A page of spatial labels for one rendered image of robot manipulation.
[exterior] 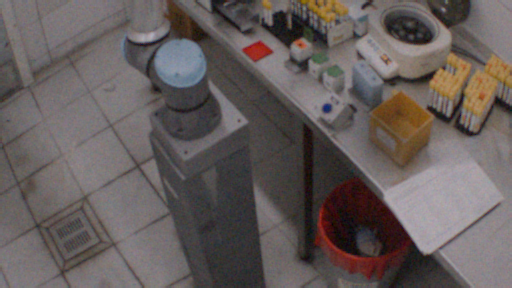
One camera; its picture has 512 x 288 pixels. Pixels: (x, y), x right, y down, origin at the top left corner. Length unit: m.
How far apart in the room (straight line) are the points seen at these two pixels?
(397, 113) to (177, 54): 0.62
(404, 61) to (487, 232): 0.59
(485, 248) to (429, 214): 0.20
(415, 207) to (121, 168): 1.63
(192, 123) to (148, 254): 1.08
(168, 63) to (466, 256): 0.87
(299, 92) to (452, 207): 0.58
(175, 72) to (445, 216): 0.75
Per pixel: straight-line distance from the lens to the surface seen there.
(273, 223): 2.67
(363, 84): 1.82
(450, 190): 1.68
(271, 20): 2.06
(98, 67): 3.47
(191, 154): 1.67
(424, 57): 1.90
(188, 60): 1.57
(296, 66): 1.94
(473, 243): 1.62
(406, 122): 1.82
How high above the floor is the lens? 2.21
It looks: 49 degrees down
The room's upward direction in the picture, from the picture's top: 6 degrees counter-clockwise
